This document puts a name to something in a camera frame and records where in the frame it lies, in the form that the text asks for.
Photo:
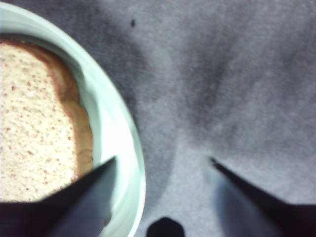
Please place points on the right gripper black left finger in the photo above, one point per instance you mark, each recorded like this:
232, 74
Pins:
61, 217

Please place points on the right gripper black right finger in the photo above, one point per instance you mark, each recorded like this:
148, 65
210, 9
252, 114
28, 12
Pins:
266, 217

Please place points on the pale green round plate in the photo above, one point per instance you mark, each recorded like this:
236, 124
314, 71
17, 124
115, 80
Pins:
118, 123

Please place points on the brown toasted bread slice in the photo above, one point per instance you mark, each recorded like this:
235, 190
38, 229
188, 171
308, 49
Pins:
29, 111

